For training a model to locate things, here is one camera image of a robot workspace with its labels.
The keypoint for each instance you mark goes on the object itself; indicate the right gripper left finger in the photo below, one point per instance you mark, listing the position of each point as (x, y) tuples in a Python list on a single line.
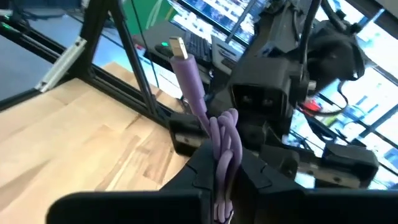
[(140, 208)]

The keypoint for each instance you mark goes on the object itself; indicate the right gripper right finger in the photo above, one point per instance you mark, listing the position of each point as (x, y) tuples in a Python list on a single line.
[(311, 208)]

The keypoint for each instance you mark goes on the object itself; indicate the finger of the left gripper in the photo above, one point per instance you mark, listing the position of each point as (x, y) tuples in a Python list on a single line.
[(280, 158), (253, 133)]

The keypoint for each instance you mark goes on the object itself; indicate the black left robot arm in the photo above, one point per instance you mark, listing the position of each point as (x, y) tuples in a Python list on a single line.
[(335, 53)]

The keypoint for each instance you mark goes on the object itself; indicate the black computer mouse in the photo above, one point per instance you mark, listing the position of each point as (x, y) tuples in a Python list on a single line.
[(163, 51)]

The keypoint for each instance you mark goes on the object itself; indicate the black keyboard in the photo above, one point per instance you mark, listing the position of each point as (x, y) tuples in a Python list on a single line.
[(199, 46)]

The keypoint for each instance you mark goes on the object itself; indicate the grey desk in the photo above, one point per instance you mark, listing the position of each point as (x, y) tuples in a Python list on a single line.
[(149, 40)]

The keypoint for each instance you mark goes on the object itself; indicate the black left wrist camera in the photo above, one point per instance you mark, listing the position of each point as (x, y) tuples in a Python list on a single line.
[(261, 87)]

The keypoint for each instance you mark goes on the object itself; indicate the black table frame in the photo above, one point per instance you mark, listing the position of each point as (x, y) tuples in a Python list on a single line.
[(93, 37)]

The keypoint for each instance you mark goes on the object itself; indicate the silver frame bracket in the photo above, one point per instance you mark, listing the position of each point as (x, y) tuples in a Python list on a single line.
[(62, 63)]

